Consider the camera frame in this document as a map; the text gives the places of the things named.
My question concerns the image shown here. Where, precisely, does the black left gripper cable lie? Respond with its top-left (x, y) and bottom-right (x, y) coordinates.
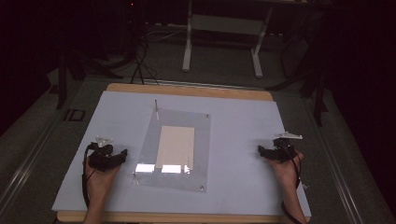
top-left (81, 142), bottom-right (98, 209)

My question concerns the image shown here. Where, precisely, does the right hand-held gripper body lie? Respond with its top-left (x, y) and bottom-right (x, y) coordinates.
top-left (272, 132), bottom-right (304, 163)

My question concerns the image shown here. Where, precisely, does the person's left hand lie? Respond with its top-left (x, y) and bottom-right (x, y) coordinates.
top-left (84, 160), bottom-right (122, 202)

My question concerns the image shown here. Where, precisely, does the black floor bracket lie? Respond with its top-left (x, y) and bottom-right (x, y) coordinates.
top-left (63, 108), bottom-right (86, 122)

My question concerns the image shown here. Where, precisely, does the white work board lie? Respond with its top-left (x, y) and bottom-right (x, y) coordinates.
top-left (51, 90), bottom-right (313, 217)

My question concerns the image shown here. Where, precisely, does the white floor cable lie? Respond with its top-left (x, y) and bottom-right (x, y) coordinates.
top-left (145, 28), bottom-right (188, 44)

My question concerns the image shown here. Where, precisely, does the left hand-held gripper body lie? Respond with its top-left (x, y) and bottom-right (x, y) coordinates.
top-left (88, 135), bottom-right (118, 173)

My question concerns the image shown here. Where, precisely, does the dark metal stand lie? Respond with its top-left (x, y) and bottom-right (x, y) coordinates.
top-left (265, 27), bottom-right (330, 128)

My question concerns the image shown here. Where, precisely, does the white metal desk frame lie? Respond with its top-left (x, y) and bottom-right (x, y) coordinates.
top-left (181, 0), bottom-right (276, 79)

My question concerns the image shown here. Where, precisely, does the clear acrylic frame panel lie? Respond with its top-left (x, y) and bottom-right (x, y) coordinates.
top-left (133, 107), bottom-right (212, 193)

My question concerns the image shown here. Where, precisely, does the white power strip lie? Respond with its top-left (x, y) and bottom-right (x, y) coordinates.
top-left (154, 21), bottom-right (189, 30)

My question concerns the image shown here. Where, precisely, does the person's right hand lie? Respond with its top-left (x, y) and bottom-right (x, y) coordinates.
top-left (269, 150), bottom-right (304, 189)

